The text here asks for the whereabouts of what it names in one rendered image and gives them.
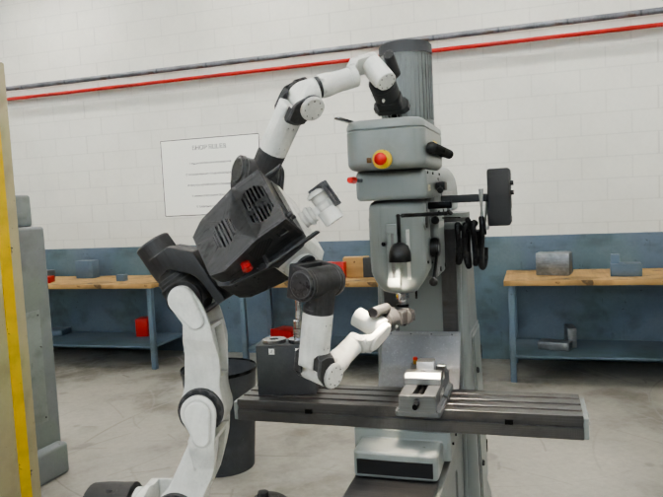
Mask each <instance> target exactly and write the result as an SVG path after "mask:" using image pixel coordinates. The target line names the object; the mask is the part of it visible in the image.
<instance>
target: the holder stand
mask: <svg viewBox="0 0 663 497"><path fill-rule="evenodd" d="M299 348H300V339H294V336H292V337H290V338H286V337H284V336H271V337H266V338H264V339H263V340H262V341H261V342H260V343H259V344H258V345H257V346H256V354H257V371H258V394H259V395H269V394H317V391H318V389H319V387H320V385H319V384H316V383H314V382H312V381H310V380H307V379H305V378H303V377H300V376H299V375H298V374H297V373H296V372H295V371H294V360H295V351H296V350H297V349H299Z"/></svg>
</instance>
